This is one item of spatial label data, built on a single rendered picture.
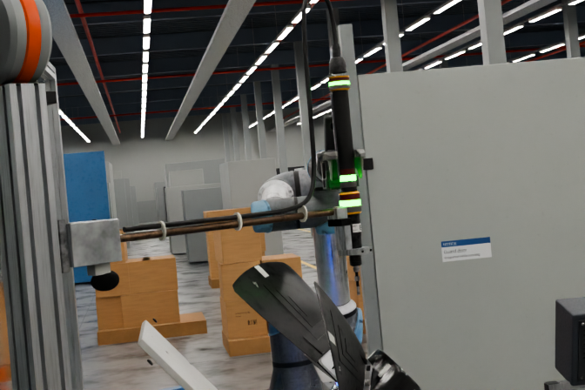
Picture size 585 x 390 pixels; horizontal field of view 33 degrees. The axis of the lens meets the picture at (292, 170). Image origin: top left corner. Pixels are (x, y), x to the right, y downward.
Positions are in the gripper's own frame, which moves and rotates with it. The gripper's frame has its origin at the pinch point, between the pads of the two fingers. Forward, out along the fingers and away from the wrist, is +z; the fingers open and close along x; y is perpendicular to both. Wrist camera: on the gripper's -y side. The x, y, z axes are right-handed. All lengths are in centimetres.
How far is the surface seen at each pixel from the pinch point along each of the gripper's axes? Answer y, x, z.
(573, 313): 43, -58, -32
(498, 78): -28, -97, -182
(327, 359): 40.4, 8.6, 4.8
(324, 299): 25.6, 11.6, 27.9
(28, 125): -7, 57, 42
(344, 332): 32.2, 8.1, 24.8
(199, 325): 156, 15, -915
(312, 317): 32.4, 10.3, 0.1
